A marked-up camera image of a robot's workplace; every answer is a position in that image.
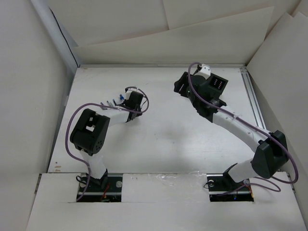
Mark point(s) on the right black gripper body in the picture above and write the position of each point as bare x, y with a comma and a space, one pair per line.
185, 91

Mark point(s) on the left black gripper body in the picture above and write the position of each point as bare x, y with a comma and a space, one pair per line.
138, 114

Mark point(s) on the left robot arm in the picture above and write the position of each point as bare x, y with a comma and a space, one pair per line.
88, 135

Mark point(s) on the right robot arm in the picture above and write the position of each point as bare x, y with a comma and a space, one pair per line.
270, 149

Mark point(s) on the black patterned pen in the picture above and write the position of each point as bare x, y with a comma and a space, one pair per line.
103, 107

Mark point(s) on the black two-compartment organizer box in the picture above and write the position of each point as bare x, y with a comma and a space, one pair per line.
215, 86

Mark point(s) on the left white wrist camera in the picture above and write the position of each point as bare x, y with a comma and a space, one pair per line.
128, 92

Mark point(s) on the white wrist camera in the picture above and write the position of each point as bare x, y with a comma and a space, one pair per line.
204, 70
128, 92

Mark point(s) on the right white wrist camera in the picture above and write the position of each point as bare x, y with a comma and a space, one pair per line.
204, 70

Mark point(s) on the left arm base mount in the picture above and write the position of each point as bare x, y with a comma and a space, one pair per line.
109, 192

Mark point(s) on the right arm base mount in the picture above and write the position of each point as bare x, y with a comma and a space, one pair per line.
223, 189

